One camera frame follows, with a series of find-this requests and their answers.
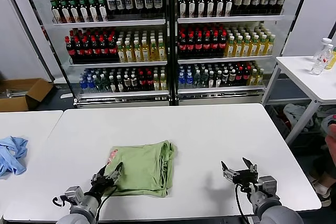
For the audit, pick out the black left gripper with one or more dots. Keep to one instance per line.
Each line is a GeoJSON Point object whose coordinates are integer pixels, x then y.
{"type": "Point", "coordinates": [102, 183]}

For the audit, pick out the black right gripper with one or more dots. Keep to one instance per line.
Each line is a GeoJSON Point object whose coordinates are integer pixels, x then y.
{"type": "Point", "coordinates": [245, 177]}

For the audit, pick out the light green polo shirt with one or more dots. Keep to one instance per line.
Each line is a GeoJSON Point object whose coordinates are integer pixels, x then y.
{"type": "Point", "coordinates": [141, 166]}

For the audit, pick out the person bare forearm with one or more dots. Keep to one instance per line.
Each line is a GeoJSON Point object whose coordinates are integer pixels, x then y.
{"type": "Point", "coordinates": [332, 140]}

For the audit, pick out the black storage crate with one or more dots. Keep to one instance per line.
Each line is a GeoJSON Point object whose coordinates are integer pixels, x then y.
{"type": "Point", "coordinates": [278, 121]}

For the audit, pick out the grey white garment pile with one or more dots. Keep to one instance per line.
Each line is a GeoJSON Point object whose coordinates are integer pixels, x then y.
{"type": "Point", "coordinates": [296, 115]}

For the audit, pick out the person leg dark trousers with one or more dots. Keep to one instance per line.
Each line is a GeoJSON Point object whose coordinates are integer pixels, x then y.
{"type": "Point", "coordinates": [323, 166]}

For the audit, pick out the white cabinet shelf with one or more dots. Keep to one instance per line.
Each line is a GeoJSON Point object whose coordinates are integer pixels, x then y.
{"type": "Point", "coordinates": [225, 59]}
{"type": "Point", "coordinates": [123, 94]}
{"type": "Point", "coordinates": [110, 22]}
{"type": "Point", "coordinates": [220, 90]}
{"type": "Point", "coordinates": [231, 19]}
{"type": "Point", "coordinates": [118, 64]}

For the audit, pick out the grey sneaker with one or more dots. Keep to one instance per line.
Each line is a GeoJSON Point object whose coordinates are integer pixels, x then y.
{"type": "Point", "coordinates": [325, 199]}

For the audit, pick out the small white floor object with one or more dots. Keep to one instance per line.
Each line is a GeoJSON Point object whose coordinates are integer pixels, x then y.
{"type": "Point", "coordinates": [66, 95]}

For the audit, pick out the green tinted water bottle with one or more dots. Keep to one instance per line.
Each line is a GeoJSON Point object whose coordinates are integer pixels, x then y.
{"type": "Point", "coordinates": [105, 85]}
{"type": "Point", "coordinates": [203, 80]}
{"type": "Point", "coordinates": [197, 80]}
{"type": "Point", "coordinates": [97, 85]}

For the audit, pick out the small dark bottle white label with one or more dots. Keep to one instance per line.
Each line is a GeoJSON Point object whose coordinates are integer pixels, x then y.
{"type": "Point", "coordinates": [211, 80]}
{"type": "Point", "coordinates": [112, 85]}
{"type": "Point", "coordinates": [120, 84]}
{"type": "Point", "coordinates": [218, 80]}

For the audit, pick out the blue label water bottle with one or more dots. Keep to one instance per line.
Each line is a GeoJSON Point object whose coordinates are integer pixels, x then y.
{"type": "Point", "coordinates": [83, 85]}
{"type": "Point", "coordinates": [188, 81]}
{"type": "Point", "coordinates": [181, 81]}
{"type": "Point", "coordinates": [90, 85]}

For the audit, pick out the green grey garment pile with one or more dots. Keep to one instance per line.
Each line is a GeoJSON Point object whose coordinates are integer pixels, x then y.
{"type": "Point", "coordinates": [319, 120]}

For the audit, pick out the small tea bottle beige label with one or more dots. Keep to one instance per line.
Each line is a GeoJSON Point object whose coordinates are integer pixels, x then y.
{"type": "Point", "coordinates": [225, 78]}
{"type": "Point", "coordinates": [126, 83]}
{"type": "Point", "coordinates": [232, 78]}
{"type": "Point", "coordinates": [134, 83]}

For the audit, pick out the small yellow drink bottle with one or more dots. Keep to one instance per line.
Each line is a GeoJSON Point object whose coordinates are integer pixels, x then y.
{"type": "Point", "coordinates": [156, 83]}
{"type": "Point", "coordinates": [260, 78]}
{"type": "Point", "coordinates": [163, 83]}
{"type": "Point", "coordinates": [253, 78]}

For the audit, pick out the small cola bottle red cap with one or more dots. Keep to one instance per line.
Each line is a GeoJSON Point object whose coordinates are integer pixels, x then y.
{"type": "Point", "coordinates": [141, 82]}
{"type": "Point", "coordinates": [246, 76]}
{"type": "Point", "coordinates": [239, 76]}
{"type": "Point", "coordinates": [149, 82]}

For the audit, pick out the crumpled light blue garment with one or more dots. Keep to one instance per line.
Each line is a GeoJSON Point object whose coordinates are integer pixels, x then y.
{"type": "Point", "coordinates": [11, 155]}

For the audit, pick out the grey handheld controller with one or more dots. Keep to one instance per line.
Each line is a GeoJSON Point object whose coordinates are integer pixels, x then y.
{"type": "Point", "coordinates": [328, 124]}

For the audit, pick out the open cardboard box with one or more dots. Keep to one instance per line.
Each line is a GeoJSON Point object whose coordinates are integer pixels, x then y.
{"type": "Point", "coordinates": [34, 90]}

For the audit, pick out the white side table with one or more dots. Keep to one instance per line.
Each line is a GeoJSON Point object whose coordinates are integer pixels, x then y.
{"type": "Point", "coordinates": [296, 72]}

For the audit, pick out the bundle of metal parts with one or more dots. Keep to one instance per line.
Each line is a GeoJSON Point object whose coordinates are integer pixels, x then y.
{"type": "Point", "coordinates": [13, 94]}

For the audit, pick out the clear bottle red label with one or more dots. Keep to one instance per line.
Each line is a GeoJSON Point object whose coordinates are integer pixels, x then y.
{"type": "Point", "coordinates": [319, 62]}

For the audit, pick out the beverage display cabinet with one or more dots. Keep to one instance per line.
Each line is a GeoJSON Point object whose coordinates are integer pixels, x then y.
{"type": "Point", "coordinates": [171, 51]}

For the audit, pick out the yellow juice bottle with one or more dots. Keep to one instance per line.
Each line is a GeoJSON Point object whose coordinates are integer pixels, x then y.
{"type": "Point", "coordinates": [331, 60]}

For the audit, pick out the clear bottle white cap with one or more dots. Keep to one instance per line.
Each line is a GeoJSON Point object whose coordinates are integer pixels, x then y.
{"type": "Point", "coordinates": [325, 41]}

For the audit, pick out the dark bottle green cap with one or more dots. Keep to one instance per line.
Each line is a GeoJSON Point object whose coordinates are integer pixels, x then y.
{"type": "Point", "coordinates": [210, 7]}
{"type": "Point", "coordinates": [200, 7]}
{"type": "Point", "coordinates": [228, 6]}
{"type": "Point", "coordinates": [55, 11]}
{"type": "Point", "coordinates": [182, 7]}
{"type": "Point", "coordinates": [191, 7]}
{"type": "Point", "coordinates": [83, 11]}
{"type": "Point", "coordinates": [74, 11]}
{"type": "Point", "coordinates": [64, 11]}
{"type": "Point", "coordinates": [93, 11]}
{"type": "Point", "coordinates": [102, 10]}
{"type": "Point", "coordinates": [219, 7]}

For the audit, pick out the glass cabinet door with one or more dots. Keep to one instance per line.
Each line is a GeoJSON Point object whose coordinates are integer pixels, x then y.
{"type": "Point", "coordinates": [292, 11]}
{"type": "Point", "coordinates": [34, 24]}

